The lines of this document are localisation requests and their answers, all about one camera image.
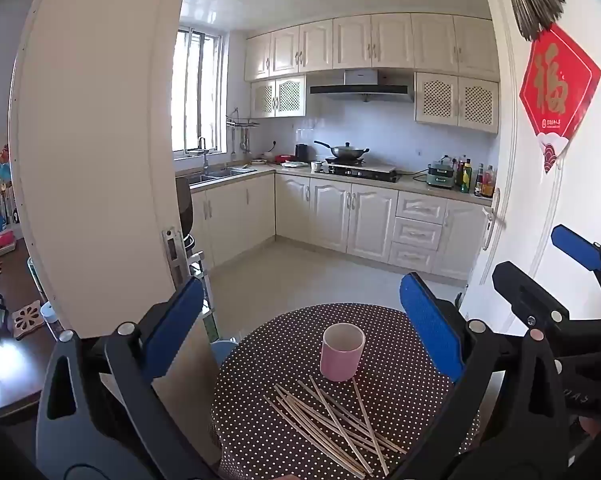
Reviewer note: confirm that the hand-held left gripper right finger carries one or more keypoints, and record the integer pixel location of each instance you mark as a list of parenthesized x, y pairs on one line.
[(430, 325)]

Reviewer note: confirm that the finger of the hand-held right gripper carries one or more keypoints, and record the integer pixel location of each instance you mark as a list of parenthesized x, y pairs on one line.
[(525, 295), (575, 251)]

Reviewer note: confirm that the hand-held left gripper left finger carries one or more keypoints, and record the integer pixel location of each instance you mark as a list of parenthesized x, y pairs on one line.
[(175, 330)]

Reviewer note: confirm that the pink cup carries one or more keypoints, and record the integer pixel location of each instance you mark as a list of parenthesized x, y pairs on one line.
[(341, 362)]

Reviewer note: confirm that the group of wooden chopsticks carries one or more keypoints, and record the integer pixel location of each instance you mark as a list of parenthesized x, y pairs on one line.
[(325, 430)]

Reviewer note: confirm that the hanging kitchen utensils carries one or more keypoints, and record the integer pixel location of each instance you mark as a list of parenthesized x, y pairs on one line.
[(243, 140)]

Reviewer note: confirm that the blue plastic stool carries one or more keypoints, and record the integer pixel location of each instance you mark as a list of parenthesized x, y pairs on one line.
[(225, 352)]

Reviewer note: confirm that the white door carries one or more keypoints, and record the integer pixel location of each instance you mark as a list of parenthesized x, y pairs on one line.
[(530, 200)]

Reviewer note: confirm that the metal door strike plate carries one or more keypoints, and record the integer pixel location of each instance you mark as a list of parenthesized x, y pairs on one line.
[(173, 255)]

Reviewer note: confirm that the orange oil bottle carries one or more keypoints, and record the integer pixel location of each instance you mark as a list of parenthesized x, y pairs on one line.
[(488, 185)]

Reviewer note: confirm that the black rounded appliance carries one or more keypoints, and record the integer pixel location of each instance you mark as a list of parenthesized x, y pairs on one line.
[(186, 215)]

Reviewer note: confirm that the dark sauce bottle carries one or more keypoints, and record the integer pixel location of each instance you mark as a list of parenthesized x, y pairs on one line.
[(478, 182)]

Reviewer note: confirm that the small white jar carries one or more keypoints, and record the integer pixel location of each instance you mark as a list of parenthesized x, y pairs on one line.
[(49, 312)]

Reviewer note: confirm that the green bottle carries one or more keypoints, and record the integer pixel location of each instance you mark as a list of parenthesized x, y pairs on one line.
[(467, 180)]

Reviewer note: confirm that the red cap dark bottle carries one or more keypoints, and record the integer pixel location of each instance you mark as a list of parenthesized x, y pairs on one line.
[(458, 175)]

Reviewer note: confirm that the green countertop cooker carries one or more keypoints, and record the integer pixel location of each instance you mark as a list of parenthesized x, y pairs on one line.
[(440, 177)]

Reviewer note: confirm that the cream base cabinets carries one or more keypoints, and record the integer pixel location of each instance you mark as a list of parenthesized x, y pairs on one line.
[(330, 215)]

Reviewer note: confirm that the flower pattern trivet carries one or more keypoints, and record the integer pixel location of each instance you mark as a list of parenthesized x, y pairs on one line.
[(27, 319)]

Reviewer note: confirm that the steel kitchen sink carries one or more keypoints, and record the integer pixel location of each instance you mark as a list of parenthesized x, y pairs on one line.
[(225, 174)]

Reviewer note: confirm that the black gas stove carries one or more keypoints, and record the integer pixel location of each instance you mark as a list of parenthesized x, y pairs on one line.
[(365, 172)]

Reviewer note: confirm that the red diamond door poster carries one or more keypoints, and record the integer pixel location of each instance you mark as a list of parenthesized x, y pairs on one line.
[(555, 85)]

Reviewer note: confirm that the brown wooden desk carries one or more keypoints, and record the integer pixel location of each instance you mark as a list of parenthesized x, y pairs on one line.
[(10, 370)]

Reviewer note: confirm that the chrome faucet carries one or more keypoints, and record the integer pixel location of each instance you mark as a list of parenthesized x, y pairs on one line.
[(204, 152)]

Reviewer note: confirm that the square lattice door cabinet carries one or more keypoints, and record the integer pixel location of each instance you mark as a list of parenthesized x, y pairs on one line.
[(455, 102)]

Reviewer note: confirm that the wok with lid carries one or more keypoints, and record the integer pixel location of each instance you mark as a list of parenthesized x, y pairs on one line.
[(348, 151)]

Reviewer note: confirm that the red food container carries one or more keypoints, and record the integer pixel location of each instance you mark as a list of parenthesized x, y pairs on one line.
[(284, 158)]

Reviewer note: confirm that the white plate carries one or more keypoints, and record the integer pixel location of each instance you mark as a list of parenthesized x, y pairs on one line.
[(294, 164)]

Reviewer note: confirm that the row of books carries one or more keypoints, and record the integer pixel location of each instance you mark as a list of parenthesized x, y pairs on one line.
[(0, 212)]

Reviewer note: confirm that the black electric kettle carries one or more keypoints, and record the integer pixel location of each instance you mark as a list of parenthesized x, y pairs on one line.
[(301, 152)]

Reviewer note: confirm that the colourful toy figure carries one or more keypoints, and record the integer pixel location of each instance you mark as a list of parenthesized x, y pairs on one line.
[(3, 167)]

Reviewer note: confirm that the kitchen window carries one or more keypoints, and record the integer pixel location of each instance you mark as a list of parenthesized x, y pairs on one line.
[(198, 90)]

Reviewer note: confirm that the range hood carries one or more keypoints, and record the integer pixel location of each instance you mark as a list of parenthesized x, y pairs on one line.
[(363, 89)]

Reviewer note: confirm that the arched lattice door cabinet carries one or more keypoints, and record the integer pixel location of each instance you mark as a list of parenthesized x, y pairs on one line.
[(278, 96)]

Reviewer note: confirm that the wall utensil rack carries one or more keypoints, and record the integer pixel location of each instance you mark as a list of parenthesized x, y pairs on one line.
[(241, 121)]

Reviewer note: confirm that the cream upper wall cabinets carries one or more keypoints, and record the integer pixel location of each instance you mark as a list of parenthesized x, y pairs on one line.
[(370, 42)]

